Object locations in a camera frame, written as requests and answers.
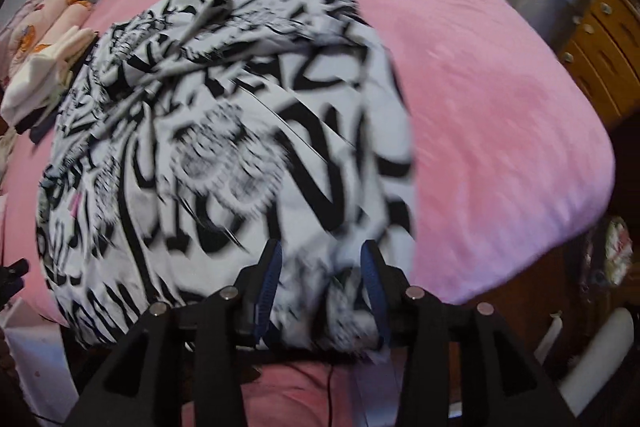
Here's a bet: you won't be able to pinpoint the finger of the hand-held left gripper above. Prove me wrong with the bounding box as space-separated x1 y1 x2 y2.
0 259 30 303

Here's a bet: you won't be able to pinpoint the folded pink bear-print quilt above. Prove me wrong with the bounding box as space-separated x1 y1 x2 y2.
0 0 93 78

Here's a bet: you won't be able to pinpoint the white garment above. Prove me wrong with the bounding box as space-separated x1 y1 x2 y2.
0 27 98 125

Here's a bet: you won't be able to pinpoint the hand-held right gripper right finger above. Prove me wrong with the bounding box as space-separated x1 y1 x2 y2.
360 239 576 427

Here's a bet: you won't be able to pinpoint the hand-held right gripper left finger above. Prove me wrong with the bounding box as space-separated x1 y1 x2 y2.
65 239 283 427

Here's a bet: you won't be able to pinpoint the white nightstand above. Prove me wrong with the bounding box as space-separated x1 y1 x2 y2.
0 299 88 427

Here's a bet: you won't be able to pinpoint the white plastic object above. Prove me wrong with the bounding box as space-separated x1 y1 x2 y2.
545 307 636 418

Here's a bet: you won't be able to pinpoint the white black lettered jacket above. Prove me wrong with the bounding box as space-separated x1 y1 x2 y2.
34 0 418 353

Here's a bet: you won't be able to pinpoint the person's pink pants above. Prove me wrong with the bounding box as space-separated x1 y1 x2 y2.
182 354 406 427

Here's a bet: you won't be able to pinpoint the floral slipper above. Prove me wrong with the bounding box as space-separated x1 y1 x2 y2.
602 216 632 288

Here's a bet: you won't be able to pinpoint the wooden drawer cabinet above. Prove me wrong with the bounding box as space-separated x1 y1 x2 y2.
557 0 640 130

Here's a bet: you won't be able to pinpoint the bed with pink sheet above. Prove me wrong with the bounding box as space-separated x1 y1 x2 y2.
0 0 616 325

